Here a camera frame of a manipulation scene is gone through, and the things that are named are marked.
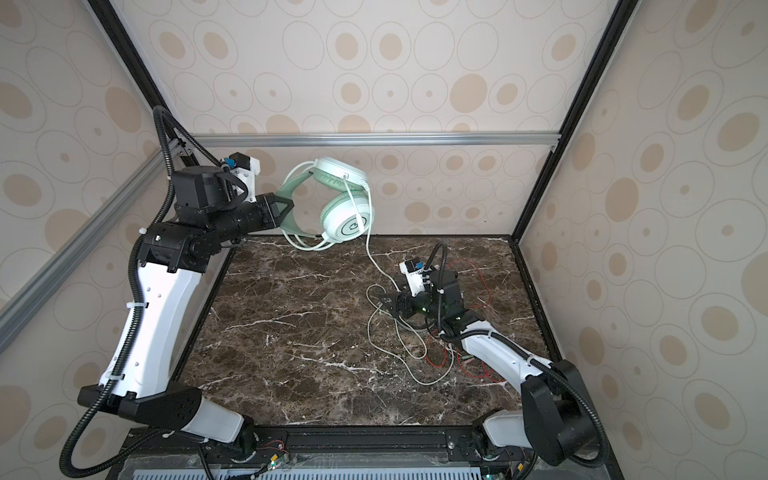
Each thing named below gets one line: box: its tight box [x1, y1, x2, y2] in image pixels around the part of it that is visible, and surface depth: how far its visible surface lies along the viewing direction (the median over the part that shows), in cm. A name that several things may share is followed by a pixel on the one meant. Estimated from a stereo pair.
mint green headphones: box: [276, 157, 374, 243], surface depth 52 cm
